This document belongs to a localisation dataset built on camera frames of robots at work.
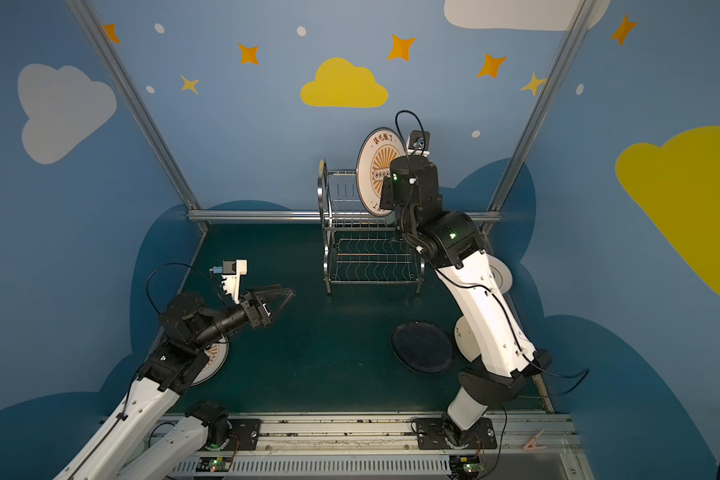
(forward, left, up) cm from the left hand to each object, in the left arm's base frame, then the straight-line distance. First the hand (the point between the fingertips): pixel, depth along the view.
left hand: (288, 293), depth 64 cm
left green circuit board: (-28, +19, -32) cm, 47 cm away
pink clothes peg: (-24, -59, -31) cm, 71 cm away
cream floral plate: (+4, -49, -31) cm, 58 cm away
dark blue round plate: (+1, -35, -32) cm, 47 cm away
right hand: (+18, -25, +19) cm, 36 cm away
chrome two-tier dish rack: (+39, -15, -28) cm, 50 cm away
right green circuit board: (-28, -42, -32) cm, 60 cm away
